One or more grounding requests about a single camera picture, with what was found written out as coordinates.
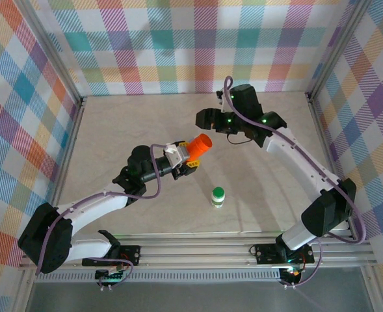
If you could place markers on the aluminium mounting rail beam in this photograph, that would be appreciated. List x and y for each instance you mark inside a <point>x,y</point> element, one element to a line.
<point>194,253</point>

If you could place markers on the plaid cloth panel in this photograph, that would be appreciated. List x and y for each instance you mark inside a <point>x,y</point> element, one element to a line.
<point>373,113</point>
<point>9,130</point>
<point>191,48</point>

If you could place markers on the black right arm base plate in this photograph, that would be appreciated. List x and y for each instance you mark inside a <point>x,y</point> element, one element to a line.
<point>266,253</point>

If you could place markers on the green bottle cap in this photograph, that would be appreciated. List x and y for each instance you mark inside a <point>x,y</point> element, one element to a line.
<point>218,191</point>

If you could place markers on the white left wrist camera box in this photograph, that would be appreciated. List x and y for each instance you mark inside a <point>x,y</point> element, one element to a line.
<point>175,155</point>

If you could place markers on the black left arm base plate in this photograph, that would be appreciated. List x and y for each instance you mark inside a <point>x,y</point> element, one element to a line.
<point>131,255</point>

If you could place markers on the grey metal sheet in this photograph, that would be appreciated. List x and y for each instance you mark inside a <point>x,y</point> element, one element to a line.
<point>194,297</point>

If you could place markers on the aluminium frame post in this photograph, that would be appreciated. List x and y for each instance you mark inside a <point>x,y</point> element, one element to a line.
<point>337,48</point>
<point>49,48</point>

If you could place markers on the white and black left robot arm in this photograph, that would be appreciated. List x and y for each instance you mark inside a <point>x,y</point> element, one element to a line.
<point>45,240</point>

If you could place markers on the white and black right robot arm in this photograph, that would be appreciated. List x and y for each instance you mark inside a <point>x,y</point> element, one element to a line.
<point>324,211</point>

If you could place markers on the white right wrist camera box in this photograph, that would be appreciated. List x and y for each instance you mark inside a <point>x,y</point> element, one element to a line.
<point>223,102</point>

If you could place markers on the aluminium table side rail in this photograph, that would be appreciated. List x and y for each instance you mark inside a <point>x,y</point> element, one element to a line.
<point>321,130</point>
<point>71,130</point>

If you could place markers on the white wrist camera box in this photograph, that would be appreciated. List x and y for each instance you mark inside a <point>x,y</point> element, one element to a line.
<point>223,102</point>
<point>175,155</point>

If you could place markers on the white pill bottle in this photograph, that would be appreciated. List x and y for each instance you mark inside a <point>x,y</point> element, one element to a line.
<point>217,202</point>

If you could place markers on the orange pill bottle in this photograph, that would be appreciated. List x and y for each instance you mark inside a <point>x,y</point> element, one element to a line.
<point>196,149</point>

